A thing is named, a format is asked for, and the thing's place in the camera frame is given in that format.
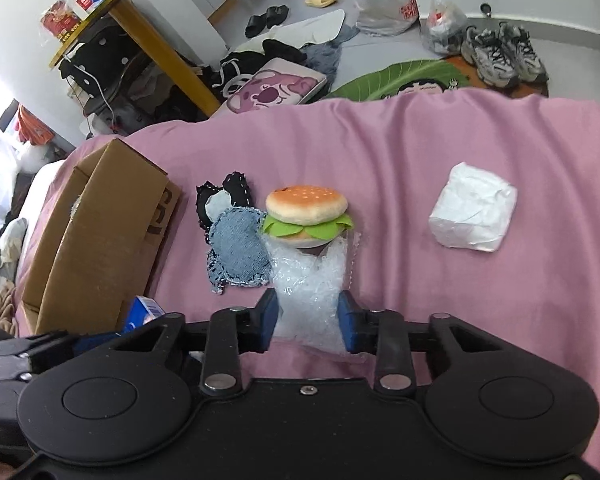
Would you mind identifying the clear plastic trash bag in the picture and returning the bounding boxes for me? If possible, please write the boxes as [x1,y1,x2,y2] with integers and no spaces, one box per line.
[420,0,473,57]

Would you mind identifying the white cable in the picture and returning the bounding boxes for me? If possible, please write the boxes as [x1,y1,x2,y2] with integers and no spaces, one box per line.
[62,60,117,137]

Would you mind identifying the dark clothes pile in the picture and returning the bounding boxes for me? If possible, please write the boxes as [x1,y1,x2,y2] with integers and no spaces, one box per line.
[85,67,216,137]

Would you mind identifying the green leaf floor mat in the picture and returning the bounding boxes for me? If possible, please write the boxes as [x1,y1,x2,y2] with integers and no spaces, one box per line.
[325,59,473,102]

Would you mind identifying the pink bed sheet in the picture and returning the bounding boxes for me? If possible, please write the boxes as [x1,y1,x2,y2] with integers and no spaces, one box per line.
[15,87,600,480]

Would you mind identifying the grey and black sneaker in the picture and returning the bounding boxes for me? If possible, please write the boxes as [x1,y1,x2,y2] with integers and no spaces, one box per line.
[461,25,521,89]
[497,22,550,84]

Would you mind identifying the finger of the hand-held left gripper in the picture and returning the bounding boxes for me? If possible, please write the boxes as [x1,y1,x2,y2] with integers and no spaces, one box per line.
[27,329,126,374]

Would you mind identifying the hamburger plush toy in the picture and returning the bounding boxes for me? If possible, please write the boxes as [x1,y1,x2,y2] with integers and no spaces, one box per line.
[261,185,355,250]

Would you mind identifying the grey cloth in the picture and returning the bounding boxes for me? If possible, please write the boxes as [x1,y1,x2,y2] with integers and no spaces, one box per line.
[300,27,361,86]

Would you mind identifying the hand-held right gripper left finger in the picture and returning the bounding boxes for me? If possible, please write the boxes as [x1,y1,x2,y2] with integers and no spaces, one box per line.
[112,288,279,394]

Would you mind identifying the black polka dot bag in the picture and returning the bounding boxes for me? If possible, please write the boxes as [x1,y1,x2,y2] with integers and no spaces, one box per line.
[59,30,146,107]

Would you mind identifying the blue denim fabric patch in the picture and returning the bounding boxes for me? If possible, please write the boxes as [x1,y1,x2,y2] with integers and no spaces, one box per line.
[207,207,273,295]

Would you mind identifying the clear crinkled plastic bag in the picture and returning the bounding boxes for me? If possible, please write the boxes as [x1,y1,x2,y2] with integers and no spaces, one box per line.
[265,232,368,364]

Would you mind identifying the pink cartoon cushion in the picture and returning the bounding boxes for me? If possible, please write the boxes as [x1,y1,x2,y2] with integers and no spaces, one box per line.
[224,56,328,117]

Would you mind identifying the red snack packet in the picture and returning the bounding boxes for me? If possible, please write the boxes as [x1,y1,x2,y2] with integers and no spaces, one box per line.
[40,0,81,43]

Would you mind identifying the brown cardboard box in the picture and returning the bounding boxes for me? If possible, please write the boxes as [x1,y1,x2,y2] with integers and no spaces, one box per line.
[21,138,183,336]

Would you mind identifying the yellow table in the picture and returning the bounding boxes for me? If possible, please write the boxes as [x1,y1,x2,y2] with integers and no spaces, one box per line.
[47,0,222,117]

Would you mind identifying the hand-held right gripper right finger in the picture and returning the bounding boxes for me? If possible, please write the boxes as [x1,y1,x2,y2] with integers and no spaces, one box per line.
[337,291,508,393]

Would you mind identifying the white wrapped soft package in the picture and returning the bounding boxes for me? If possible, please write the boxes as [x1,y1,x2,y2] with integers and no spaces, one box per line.
[428,162,519,253]

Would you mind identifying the black stitched fabric piece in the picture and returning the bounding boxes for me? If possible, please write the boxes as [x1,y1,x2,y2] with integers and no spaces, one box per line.
[196,172,255,231]

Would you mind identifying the white cloth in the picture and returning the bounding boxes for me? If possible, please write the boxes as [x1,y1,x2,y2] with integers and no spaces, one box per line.
[235,10,347,54]

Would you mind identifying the orange bag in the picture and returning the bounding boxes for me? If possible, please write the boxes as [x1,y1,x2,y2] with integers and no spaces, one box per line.
[17,105,54,146]

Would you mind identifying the blue and white carton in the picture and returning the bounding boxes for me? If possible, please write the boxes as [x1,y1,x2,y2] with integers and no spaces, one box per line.
[121,296,166,333]

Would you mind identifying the black clothes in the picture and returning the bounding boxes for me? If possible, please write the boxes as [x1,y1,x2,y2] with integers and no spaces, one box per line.
[200,39,308,101]

